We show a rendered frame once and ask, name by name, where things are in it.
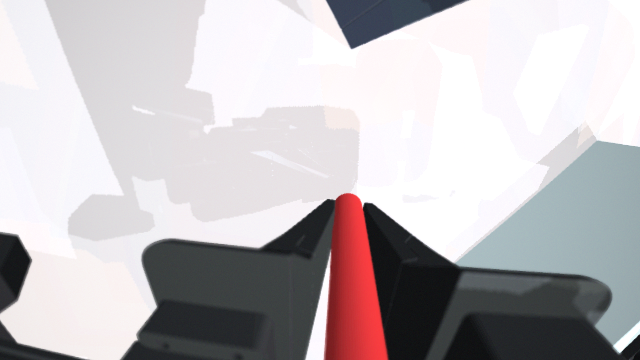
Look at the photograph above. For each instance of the red peg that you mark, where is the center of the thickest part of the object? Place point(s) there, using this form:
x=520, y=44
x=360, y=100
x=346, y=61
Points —
x=353, y=324

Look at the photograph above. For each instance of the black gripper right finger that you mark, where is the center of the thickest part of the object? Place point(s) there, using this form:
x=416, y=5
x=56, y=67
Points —
x=423, y=296

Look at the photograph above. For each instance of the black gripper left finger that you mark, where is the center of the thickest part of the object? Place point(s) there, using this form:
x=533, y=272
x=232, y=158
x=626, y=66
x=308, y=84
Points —
x=283, y=278

